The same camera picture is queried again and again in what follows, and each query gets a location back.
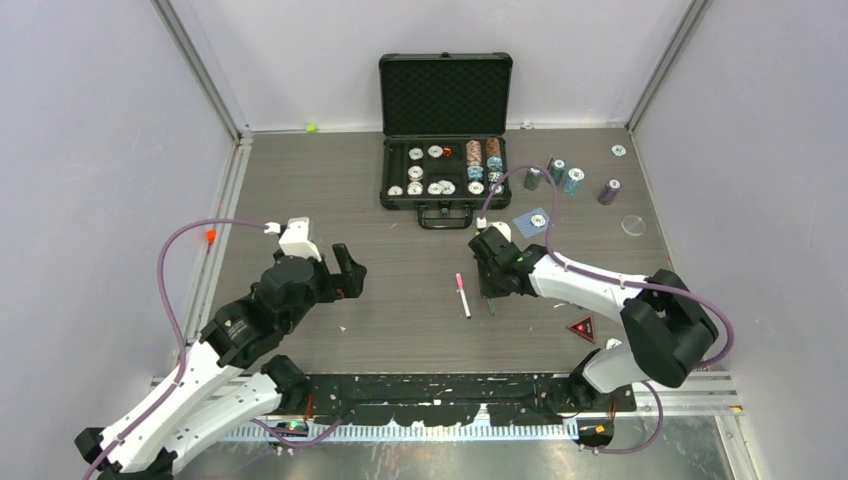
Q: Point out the purple chip stack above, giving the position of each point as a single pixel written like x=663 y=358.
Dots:
x=609 y=192

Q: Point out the dark green chip stack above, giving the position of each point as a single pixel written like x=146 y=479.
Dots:
x=532 y=178

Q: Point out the white pen blue tip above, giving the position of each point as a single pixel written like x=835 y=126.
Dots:
x=463 y=297

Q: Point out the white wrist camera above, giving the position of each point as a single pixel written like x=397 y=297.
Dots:
x=294 y=237
x=482 y=224

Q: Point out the clear dealer button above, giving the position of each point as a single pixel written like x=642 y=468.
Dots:
x=633 y=225

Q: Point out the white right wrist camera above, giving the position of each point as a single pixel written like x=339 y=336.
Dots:
x=482 y=224

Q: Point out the white chip on card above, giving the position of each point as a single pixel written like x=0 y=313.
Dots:
x=538 y=221

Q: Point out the black poker chip case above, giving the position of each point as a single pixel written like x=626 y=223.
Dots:
x=443 y=121

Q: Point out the light blue chip stack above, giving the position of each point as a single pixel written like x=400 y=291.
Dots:
x=572 y=181

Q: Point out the teal chip stack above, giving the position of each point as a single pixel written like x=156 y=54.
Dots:
x=557 y=168

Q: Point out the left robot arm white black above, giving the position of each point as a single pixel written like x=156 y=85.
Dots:
x=178 y=419

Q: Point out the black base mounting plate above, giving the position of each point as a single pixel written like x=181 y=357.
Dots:
x=441 y=400

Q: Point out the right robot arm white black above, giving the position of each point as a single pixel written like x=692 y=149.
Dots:
x=667 y=332

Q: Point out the blue playing card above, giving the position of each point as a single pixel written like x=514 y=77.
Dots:
x=523 y=225

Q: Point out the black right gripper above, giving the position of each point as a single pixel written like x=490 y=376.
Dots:
x=487 y=289

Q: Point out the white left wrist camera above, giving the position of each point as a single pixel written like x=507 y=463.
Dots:
x=294 y=237

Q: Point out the red triangle sign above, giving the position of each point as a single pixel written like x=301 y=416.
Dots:
x=585 y=329

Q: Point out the white chip far corner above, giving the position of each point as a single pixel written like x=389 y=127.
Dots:
x=619 y=150

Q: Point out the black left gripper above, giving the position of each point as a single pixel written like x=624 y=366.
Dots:
x=348 y=283

